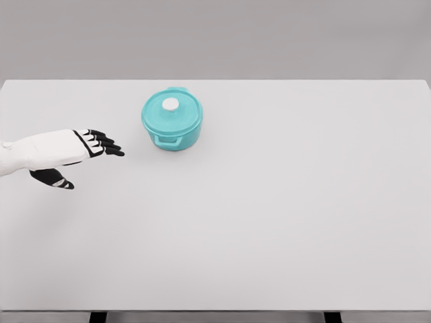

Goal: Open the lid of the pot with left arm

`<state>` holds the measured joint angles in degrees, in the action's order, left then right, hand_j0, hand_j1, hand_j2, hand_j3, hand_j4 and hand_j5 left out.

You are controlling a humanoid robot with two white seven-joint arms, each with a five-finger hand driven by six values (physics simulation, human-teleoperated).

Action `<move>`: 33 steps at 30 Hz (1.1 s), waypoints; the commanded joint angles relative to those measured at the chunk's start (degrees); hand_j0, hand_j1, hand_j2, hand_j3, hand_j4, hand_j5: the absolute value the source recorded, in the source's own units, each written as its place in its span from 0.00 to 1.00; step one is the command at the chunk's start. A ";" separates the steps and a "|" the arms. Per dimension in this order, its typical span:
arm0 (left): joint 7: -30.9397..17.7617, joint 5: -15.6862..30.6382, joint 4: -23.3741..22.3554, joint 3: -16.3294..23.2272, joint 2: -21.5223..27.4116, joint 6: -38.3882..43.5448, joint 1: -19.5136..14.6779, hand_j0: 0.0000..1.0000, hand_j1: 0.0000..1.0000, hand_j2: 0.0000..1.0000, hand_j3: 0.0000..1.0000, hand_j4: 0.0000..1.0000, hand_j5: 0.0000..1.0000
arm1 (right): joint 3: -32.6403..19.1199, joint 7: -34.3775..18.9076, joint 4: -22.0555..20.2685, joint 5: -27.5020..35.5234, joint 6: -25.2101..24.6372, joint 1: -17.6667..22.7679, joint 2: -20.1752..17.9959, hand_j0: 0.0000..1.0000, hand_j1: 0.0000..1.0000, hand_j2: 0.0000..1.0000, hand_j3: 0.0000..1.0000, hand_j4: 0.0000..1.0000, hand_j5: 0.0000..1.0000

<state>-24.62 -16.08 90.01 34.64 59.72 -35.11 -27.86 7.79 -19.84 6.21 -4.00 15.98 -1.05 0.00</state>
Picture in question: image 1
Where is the teal pot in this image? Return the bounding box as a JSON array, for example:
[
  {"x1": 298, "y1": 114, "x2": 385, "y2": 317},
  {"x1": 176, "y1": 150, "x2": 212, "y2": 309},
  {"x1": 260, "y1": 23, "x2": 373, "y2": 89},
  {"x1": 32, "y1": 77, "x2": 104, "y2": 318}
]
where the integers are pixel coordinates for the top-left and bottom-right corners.
[{"x1": 141, "y1": 86, "x2": 204, "y2": 151}]

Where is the teal lid with white knob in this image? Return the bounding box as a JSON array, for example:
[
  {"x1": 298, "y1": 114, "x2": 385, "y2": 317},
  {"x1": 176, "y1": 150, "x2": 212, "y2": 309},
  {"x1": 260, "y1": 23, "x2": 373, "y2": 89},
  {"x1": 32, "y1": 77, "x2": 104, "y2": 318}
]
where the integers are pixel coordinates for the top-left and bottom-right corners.
[{"x1": 141, "y1": 88, "x2": 203, "y2": 133}]

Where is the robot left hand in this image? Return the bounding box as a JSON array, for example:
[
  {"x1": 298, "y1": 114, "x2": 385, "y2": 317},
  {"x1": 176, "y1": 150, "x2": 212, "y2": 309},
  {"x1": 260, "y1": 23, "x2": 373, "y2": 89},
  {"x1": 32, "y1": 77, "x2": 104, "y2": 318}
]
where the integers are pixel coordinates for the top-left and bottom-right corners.
[{"x1": 20, "y1": 128, "x2": 126, "y2": 191}]

